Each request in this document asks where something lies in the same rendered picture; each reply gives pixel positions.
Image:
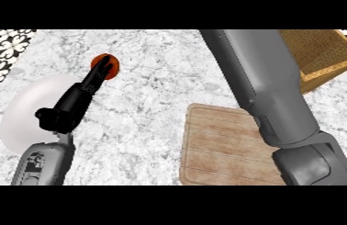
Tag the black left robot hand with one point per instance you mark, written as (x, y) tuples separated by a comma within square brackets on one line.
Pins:
[(72, 101)]

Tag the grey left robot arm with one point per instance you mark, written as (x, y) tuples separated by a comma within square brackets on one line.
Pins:
[(43, 163)]

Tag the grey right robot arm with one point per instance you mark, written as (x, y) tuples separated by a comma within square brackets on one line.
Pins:
[(270, 97)]

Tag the pale wooden cutting board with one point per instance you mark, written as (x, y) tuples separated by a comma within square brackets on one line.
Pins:
[(226, 149)]

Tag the white round plate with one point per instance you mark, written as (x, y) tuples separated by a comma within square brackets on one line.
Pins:
[(31, 112)]

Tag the orange round fruit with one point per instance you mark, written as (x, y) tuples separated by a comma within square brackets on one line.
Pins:
[(112, 70)]

